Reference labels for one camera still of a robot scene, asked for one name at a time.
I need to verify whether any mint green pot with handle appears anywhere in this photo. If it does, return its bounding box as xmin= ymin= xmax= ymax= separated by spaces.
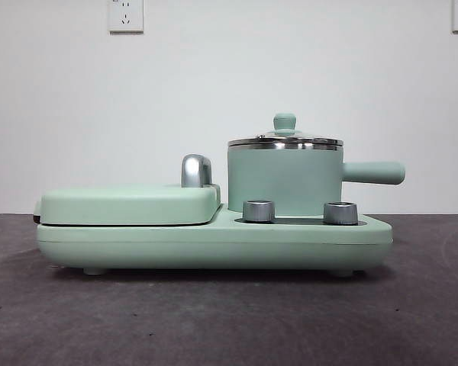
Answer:
xmin=227 ymin=143 xmax=406 ymax=215

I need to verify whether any silver control dial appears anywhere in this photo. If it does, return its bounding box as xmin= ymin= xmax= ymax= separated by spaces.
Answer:
xmin=323 ymin=201 xmax=359 ymax=225
xmin=242 ymin=199 xmax=276 ymax=223

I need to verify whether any chrome griddle cover handle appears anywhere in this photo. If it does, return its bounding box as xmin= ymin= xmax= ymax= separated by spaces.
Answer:
xmin=180 ymin=153 xmax=213 ymax=188

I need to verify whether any glass lid with green knob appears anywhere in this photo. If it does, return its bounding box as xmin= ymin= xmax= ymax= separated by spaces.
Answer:
xmin=227 ymin=112 xmax=344 ymax=147

